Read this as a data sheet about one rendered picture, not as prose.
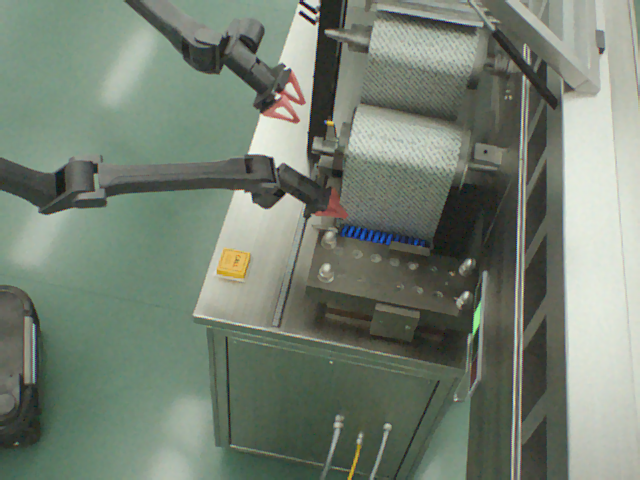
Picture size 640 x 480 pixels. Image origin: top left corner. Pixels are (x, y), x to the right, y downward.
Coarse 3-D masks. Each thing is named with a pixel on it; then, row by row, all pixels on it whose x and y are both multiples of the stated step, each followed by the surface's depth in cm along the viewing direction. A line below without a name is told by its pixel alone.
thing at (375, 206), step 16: (352, 192) 171; (368, 192) 170; (384, 192) 169; (400, 192) 168; (416, 192) 167; (352, 208) 176; (368, 208) 175; (384, 208) 174; (400, 208) 173; (416, 208) 172; (432, 208) 171; (336, 224) 182; (352, 224) 181; (368, 224) 179; (384, 224) 178; (400, 224) 177; (416, 224) 176; (432, 224) 175; (432, 240) 180
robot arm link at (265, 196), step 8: (272, 160) 170; (272, 168) 169; (256, 184) 165; (264, 184) 165; (272, 184) 166; (256, 192) 166; (264, 192) 167; (272, 192) 169; (256, 200) 175; (264, 200) 175; (272, 200) 175; (264, 208) 177
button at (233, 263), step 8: (224, 248) 187; (224, 256) 185; (232, 256) 186; (240, 256) 186; (248, 256) 186; (224, 264) 184; (232, 264) 184; (240, 264) 184; (248, 264) 187; (224, 272) 183; (232, 272) 183; (240, 272) 183
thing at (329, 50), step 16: (336, 0) 171; (320, 16) 176; (336, 16) 175; (320, 32) 179; (320, 48) 183; (336, 48) 182; (320, 64) 187; (336, 64) 198; (320, 80) 191; (336, 80) 208; (320, 96) 195; (320, 112) 199; (320, 128) 204
